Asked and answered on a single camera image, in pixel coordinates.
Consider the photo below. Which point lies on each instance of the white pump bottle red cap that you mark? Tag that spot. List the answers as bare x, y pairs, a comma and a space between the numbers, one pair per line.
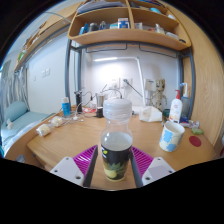
175, 110

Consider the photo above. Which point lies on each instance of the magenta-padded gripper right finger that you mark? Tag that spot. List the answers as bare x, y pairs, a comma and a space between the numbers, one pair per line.
158, 170

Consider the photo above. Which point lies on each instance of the tall black gadget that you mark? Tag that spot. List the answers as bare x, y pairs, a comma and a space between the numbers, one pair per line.
78, 101

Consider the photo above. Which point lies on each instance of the small green lump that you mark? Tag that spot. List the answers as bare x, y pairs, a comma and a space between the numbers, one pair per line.
197, 131

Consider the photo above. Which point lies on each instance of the white tape roll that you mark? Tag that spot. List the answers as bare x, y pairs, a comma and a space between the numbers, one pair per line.
56, 121
43, 130

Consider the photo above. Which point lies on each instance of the small pink white packet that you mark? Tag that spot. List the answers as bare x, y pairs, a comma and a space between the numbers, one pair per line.
194, 124

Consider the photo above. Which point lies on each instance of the black charger block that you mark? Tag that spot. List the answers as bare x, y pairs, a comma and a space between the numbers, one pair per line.
99, 113

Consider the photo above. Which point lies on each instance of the teal pillow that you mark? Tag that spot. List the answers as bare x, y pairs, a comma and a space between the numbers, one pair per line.
15, 111

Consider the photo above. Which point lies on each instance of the clear bottle with dark label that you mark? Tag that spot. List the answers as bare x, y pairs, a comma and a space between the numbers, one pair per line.
116, 150

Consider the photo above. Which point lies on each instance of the white mug with blue print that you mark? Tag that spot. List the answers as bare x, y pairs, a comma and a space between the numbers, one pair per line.
170, 138

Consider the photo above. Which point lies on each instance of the clear blue pump bottle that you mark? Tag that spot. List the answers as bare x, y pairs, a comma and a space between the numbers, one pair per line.
185, 103

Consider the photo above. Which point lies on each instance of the brown tree figure toy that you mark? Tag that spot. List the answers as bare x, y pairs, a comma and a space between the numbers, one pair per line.
159, 95

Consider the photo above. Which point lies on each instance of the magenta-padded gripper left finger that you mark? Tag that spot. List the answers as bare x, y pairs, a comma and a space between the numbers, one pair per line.
66, 168

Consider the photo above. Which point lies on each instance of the bed with teal sheet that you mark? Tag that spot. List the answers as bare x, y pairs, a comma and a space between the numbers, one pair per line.
23, 125

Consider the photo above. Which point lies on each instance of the wooden shelf unit with items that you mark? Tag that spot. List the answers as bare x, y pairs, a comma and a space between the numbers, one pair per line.
130, 35

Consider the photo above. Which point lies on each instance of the crumpled white bag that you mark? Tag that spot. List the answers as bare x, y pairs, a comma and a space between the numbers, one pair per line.
150, 114

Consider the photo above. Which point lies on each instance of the small blue bottle white cap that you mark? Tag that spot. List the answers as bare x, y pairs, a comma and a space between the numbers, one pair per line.
66, 108

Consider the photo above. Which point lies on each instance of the steel cup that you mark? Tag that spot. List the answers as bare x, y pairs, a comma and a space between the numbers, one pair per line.
100, 100

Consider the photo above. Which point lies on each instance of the flat round red coaster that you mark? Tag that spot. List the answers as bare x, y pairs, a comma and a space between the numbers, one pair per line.
195, 141

